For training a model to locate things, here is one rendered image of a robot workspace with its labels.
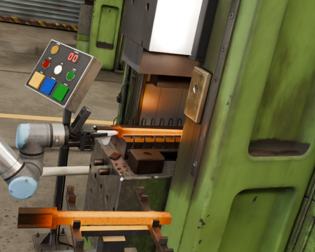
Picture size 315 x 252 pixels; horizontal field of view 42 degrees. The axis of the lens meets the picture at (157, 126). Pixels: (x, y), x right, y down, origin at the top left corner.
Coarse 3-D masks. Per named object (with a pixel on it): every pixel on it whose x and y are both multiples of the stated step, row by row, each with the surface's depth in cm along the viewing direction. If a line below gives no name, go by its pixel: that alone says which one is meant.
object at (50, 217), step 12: (24, 216) 100; (36, 216) 101; (48, 216) 102; (60, 216) 102; (72, 216) 103; (84, 216) 104; (96, 216) 105; (108, 216) 106; (120, 216) 107; (132, 216) 108; (144, 216) 109; (156, 216) 110; (168, 216) 111
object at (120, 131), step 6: (96, 126) 160; (102, 126) 161; (108, 126) 162; (114, 126) 164; (120, 132) 162; (126, 132) 164; (132, 132) 165; (138, 132) 166; (144, 132) 167; (150, 132) 169; (156, 132) 170; (162, 132) 171; (168, 132) 172; (174, 132) 173; (180, 132) 175
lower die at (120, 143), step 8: (152, 128) 178; (160, 128) 179; (168, 128) 181; (176, 128) 183; (112, 136) 173; (128, 136) 164; (136, 136) 165; (160, 136) 170; (168, 136) 171; (176, 136) 173; (120, 144) 164; (128, 144) 159; (136, 144) 161; (152, 144) 164; (160, 144) 165; (168, 144) 167; (176, 144) 169; (120, 152) 164
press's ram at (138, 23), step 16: (128, 0) 159; (144, 0) 145; (160, 0) 136; (176, 0) 138; (192, 0) 140; (128, 16) 159; (144, 16) 145; (160, 16) 138; (176, 16) 140; (192, 16) 143; (128, 32) 158; (144, 32) 144; (160, 32) 140; (176, 32) 143; (192, 32) 145; (160, 48) 143; (176, 48) 145
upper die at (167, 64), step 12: (132, 48) 154; (144, 48) 146; (132, 60) 154; (144, 60) 148; (156, 60) 150; (168, 60) 152; (180, 60) 154; (192, 60) 156; (144, 72) 150; (156, 72) 152; (168, 72) 154; (180, 72) 156; (192, 72) 158
